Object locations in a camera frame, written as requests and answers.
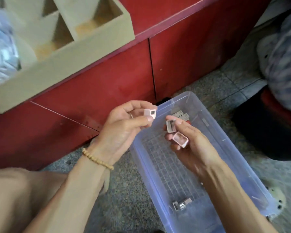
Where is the person's right hand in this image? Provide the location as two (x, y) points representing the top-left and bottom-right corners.
(165, 116), (221, 178)

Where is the row of erasers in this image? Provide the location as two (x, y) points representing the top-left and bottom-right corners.
(171, 110), (191, 122)

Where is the person's left hand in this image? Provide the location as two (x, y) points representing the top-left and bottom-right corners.
(90, 100), (157, 165)

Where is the person's right cream clog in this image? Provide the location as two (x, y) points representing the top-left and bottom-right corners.
(267, 184), (287, 221)

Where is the black stool red cushion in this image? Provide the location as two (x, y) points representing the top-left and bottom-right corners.
(233, 87), (291, 161)

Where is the red display counter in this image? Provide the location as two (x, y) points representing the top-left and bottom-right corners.
(0, 0), (272, 170)

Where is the wooden compartment tray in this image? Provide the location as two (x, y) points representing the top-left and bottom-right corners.
(0, 0), (135, 114)

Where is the beaded wooden bracelet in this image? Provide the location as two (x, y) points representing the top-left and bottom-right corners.
(81, 147), (115, 171)

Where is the pile of boxed erasers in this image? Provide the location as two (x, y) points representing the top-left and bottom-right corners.
(172, 197), (193, 212)

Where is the person's left forearm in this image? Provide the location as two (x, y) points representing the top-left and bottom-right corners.
(24, 153), (112, 233)

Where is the clear plastic storage bin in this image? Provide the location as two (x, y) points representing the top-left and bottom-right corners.
(130, 91), (280, 233)

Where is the person's left leg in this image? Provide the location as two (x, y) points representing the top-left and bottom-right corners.
(0, 167), (110, 233)

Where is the person's right forearm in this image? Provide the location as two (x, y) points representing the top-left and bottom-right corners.
(201, 160), (279, 233)

